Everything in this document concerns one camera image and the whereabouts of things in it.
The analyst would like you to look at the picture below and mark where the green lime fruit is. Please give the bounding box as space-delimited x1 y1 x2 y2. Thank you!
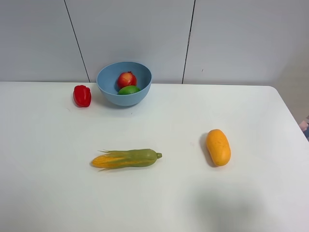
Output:
118 85 140 95

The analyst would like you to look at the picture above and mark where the blue plastic bowl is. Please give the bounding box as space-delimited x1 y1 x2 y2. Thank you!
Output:
97 62 152 106

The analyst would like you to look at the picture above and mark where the red bell pepper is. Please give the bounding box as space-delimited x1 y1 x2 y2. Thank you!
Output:
73 85 92 108

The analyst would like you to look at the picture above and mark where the corn cob with husk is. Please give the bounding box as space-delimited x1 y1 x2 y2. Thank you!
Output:
90 149 162 170

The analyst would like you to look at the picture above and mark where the person's hand at edge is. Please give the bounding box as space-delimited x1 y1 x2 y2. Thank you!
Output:
299 116 309 139

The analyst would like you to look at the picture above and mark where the red yellow pomegranate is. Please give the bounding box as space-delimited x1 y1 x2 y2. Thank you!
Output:
117 72 137 89

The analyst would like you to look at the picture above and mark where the orange yellow mango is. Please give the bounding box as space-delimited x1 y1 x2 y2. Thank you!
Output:
206 129 231 166

